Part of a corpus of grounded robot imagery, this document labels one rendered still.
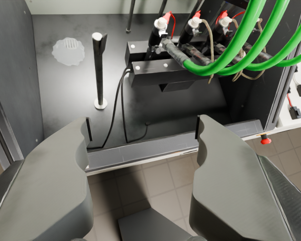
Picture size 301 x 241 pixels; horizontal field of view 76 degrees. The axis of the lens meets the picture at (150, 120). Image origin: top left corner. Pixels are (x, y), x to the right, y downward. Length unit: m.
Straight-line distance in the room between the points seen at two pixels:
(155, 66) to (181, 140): 0.21
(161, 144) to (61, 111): 0.32
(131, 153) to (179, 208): 1.10
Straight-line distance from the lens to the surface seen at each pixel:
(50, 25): 0.79
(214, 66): 0.27
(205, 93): 0.74
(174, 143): 0.51
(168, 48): 0.40
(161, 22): 0.45
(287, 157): 2.13
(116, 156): 0.48
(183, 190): 1.54
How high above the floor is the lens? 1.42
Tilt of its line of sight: 70 degrees down
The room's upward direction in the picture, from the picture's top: 40 degrees clockwise
